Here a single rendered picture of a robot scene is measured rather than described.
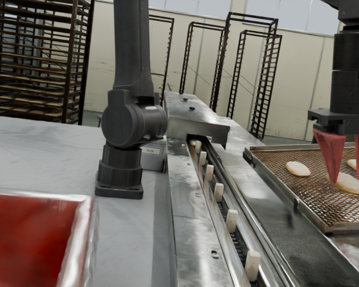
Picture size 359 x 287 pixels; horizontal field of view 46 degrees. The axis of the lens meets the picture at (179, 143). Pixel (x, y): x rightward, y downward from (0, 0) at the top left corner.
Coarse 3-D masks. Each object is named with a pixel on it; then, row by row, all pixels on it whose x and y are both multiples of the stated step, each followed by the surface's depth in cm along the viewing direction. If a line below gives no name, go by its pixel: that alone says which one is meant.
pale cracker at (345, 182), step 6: (342, 174) 61; (348, 174) 62; (342, 180) 59; (348, 180) 58; (354, 180) 58; (336, 186) 59; (342, 186) 57; (348, 186) 57; (354, 186) 56; (348, 192) 56; (354, 192) 55
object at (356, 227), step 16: (304, 144) 102; (352, 144) 102; (256, 160) 89; (272, 160) 92; (304, 160) 91; (272, 176) 76; (288, 176) 79; (352, 176) 78; (288, 192) 67; (336, 192) 68; (304, 208) 59; (352, 208) 61; (320, 224) 53; (336, 224) 52; (352, 224) 52
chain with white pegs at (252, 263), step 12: (168, 84) 513; (204, 156) 102; (204, 168) 99; (216, 192) 75; (228, 216) 61; (228, 228) 61; (240, 252) 55; (252, 252) 48; (252, 264) 47; (252, 276) 47
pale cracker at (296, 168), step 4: (288, 164) 84; (292, 164) 83; (296, 164) 83; (300, 164) 83; (288, 168) 82; (292, 168) 81; (296, 168) 80; (300, 168) 80; (304, 168) 80; (292, 172) 80; (296, 172) 79; (300, 172) 78; (304, 172) 78; (308, 172) 78; (300, 176) 78; (304, 176) 78
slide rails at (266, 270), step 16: (208, 160) 104; (208, 192) 76; (224, 192) 77; (240, 208) 69; (224, 224) 61; (240, 224) 62; (224, 240) 55; (256, 240) 57; (240, 272) 47; (272, 272) 48
